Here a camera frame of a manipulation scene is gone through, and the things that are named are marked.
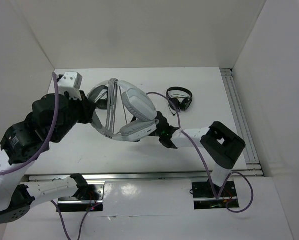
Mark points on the white grey headphones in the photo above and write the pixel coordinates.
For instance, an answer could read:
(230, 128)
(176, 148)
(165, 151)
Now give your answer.
(133, 99)

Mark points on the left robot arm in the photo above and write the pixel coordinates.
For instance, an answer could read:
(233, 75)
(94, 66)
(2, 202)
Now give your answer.
(49, 122)

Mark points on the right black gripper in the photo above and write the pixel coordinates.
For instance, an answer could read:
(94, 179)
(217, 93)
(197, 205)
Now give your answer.
(134, 118)

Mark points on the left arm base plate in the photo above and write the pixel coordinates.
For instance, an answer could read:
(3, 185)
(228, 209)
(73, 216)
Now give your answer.
(93, 200)

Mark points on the black headphones left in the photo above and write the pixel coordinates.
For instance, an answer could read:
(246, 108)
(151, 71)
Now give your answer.
(99, 95)

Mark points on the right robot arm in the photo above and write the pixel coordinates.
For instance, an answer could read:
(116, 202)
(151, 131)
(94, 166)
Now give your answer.
(218, 146)

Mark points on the black headphones right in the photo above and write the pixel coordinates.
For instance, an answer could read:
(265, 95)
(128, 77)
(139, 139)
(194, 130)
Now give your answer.
(181, 99)

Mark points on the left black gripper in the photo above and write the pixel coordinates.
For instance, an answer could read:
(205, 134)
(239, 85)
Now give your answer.
(87, 106)

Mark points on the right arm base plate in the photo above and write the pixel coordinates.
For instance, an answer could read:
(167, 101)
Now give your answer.
(203, 196)

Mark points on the aluminium front rail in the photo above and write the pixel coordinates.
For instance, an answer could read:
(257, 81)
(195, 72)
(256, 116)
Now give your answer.
(124, 176)

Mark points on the aluminium side rail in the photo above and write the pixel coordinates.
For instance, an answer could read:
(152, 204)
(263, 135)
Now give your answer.
(250, 153)

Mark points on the black headphones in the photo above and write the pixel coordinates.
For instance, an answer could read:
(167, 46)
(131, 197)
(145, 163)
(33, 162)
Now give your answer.
(99, 95)
(181, 99)

